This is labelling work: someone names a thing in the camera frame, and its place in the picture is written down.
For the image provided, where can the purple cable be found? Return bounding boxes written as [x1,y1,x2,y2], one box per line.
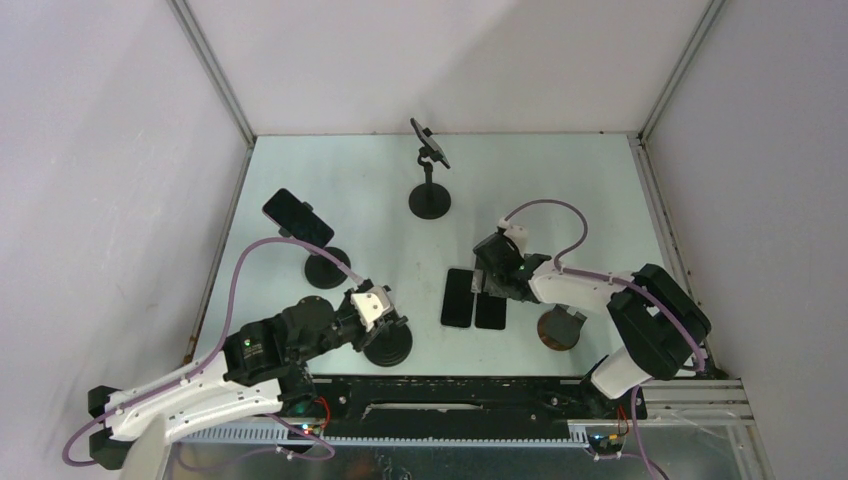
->
[61,237,366,467]
[500,198,707,480]

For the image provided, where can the brown base phone stand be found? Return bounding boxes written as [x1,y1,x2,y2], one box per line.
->
[537,305,587,352]

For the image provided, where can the left small circuit board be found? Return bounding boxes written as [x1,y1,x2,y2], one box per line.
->
[286,424,321,442]

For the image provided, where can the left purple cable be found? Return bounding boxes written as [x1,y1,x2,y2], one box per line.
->
[61,237,366,467]

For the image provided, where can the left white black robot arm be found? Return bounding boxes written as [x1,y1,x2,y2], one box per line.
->
[88,293,413,470]

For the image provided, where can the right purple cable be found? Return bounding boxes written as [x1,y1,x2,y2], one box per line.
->
[500,198,707,480]

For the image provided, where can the black front mounting rail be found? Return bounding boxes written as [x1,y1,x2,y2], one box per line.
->
[278,375,648,442]

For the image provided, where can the small circuit board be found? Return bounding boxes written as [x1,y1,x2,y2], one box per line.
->
[286,424,321,442]
[588,434,626,459]

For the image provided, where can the teal blue phone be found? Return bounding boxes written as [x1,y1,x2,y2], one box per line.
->
[440,268,475,328]

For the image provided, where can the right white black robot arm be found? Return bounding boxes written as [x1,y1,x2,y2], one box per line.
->
[473,230,712,418]

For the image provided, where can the right small circuit board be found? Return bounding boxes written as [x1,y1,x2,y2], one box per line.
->
[588,434,626,459]

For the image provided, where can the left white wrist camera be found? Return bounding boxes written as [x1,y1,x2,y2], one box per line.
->
[350,286,395,335]

